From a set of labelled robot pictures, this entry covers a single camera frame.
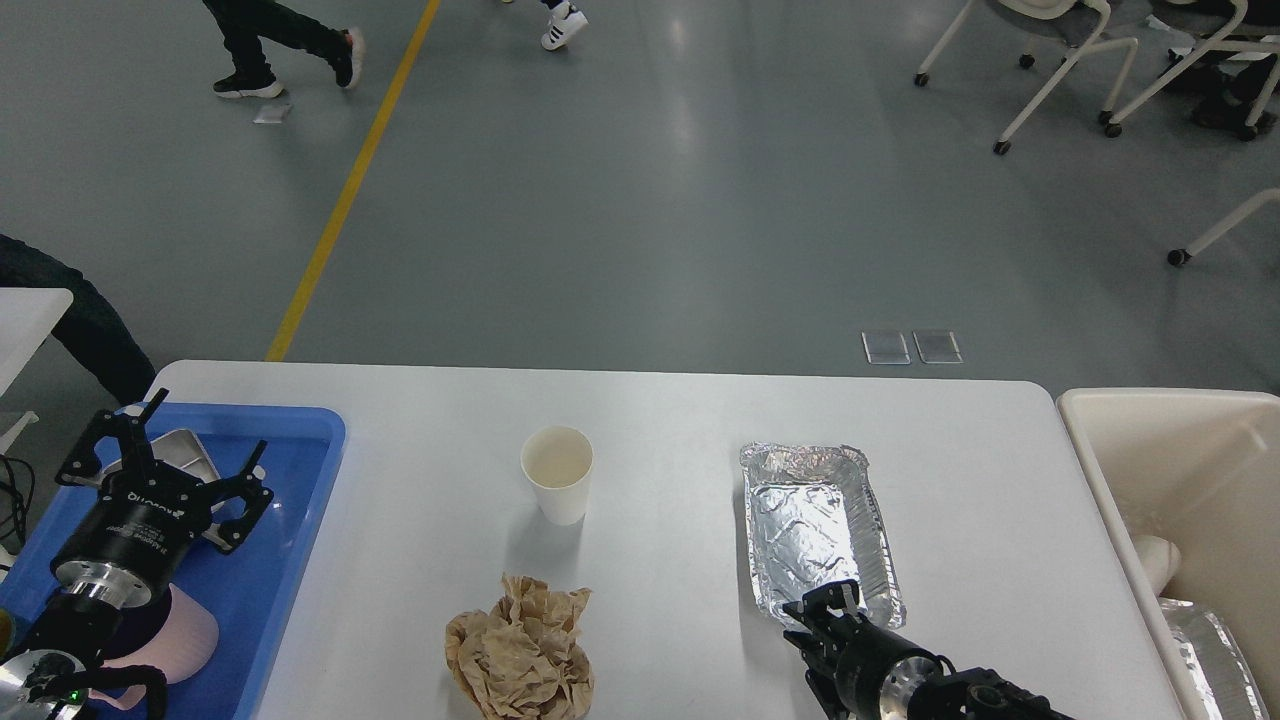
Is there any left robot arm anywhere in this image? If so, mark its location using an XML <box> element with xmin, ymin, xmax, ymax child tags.
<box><xmin>3</xmin><ymin>388</ymin><xmax>274</xmax><ymax>719</ymax></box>

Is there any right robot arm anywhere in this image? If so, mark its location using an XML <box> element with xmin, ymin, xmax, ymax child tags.
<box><xmin>782</xmin><ymin>580</ymin><xmax>1062</xmax><ymax>719</ymax></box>

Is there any floor outlet plate right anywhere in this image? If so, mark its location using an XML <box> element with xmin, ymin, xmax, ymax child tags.
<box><xmin>911</xmin><ymin>329</ymin><xmax>964</xmax><ymax>364</ymax></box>

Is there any foil tray in bin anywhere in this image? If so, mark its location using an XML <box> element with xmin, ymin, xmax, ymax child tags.
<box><xmin>1158</xmin><ymin>598</ymin><xmax>1271</xmax><ymax>719</ymax></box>

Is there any walking person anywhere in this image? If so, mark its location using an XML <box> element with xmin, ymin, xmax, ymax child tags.
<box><xmin>204</xmin><ymin>1</ymin><xmax>367</xmax><ymax>99</ymax></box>

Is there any white side table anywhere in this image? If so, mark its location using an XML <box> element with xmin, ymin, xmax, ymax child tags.
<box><xmin>1</xmin><ymin>288</ymin><xmax>74</xmax><ymax>395</ymax></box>

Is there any floor outlet plate left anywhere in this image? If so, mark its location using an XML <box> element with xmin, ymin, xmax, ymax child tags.
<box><xmin>861</xmin><ymin>331</ymin><xmax>913</xmax><ymax>366</ymax></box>

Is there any pink mug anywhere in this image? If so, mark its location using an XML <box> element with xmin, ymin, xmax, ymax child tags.
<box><xmin>102</xmin><ymin>583</ymin><xmax>219</xmax><ymax>685</ymax></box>

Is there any crumpled brown paper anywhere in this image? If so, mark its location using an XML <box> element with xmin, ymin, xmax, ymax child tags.
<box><xmin>444</xmin><ymin>575</ymin><xmax>595</xmax><ymax>719</ymax></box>

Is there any blue plastic tray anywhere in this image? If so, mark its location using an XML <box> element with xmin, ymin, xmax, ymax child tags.
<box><xmin>3</xmin><ymin>404</ymin><xmax>346</xmax><ymax>719</ymax></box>

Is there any floor outlet plate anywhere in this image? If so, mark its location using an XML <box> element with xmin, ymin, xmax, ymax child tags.
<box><xmin>911</xmin><ymin>329</ymin><xmax>964</xmax><ymax>364</ymax></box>
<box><xmin>861</xmin><ymin>331</ymin><xmax>913</xmax><ymax>366</ymax></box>

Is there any white office chair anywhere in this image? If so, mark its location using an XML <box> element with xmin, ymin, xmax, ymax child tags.
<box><xmin>914</xmin><ymin>0</ymin><xmax>1140</xmax><ymax>156</ymax></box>

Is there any white paper cup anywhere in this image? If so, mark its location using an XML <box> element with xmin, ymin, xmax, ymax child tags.
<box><xmin>520</xmin><ymin>427</ymin><xmax>594</xmax><ymax>527</ymax></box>

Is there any steel rectangular container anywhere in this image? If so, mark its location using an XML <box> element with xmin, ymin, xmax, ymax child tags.
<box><xmin>143</xmin><ymin>428</ymin><xmax>220</xmax><ymax>483</ymax></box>

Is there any person in dark jeans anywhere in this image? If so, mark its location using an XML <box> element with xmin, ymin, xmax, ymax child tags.
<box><xmin>1</xmin><ymin>234</ymin><xmax>156</xmax><ymax>405</ymax></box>

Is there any white chair at right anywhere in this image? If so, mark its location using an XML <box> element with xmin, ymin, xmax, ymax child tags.
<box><xmin>1166</xmin><ymin>187</ymin><xmax>1279</xmax><ymax>268</ymax></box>

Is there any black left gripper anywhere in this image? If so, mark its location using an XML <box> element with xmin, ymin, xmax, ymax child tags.
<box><xmin>50</xmin><ymin>388</ymin><xmax>274</xmax><ymax>609</ymax></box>

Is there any aluminium foil tray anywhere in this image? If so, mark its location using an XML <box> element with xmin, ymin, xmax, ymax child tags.
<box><xmin>739</xmin><ymin>443</ymin><xmax>908</xmax><ymax>630</ymax></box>

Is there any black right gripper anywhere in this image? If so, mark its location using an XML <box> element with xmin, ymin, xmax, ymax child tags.
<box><xmin>782</xmin><ymin>579</ymin><xmax>943</xmax><ymax>719</ymax></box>

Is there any beige plastic bin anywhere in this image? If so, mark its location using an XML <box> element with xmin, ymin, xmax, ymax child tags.
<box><xmin>1057</xmin><ymin>388</ymin><xmax>1279</xmax><ymax>719</ymax></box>

